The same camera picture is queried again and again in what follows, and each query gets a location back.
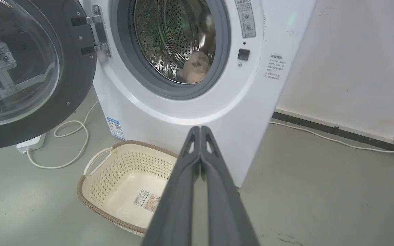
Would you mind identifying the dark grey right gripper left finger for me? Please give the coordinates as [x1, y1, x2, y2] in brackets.
[141, 126, 201, 246]

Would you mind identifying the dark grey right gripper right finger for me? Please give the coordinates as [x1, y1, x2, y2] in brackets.
[200, 126, 260, 246]

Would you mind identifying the white front-load washing machine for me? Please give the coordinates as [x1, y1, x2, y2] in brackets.
[80, 0, 318, 188]

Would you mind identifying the round washer door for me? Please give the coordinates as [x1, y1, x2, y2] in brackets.
[0, 0, 111, 151]

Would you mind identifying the cream plastic laundry basket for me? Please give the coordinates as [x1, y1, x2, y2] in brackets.
[77, 140, 179, 237]

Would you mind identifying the beige plush doll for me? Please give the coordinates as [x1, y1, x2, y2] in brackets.
[179, 51, 212, 83]

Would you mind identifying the white power strip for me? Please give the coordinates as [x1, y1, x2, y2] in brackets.
[16, 133, 47, 154]

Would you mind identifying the white power strip cable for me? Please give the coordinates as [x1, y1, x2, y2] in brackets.
[27, 100, 100, 170]

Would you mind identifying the white wall cable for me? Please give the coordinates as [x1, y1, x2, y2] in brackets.
[270, 121, 394, 153]

